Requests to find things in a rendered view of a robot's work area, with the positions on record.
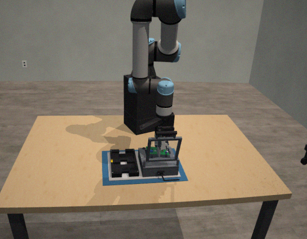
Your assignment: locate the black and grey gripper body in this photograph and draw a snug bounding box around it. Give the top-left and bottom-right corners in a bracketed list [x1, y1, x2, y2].
[155, 112, 175, 137]

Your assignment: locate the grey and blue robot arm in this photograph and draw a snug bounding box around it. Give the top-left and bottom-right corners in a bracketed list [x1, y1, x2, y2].
[128, 0, 186, 116]

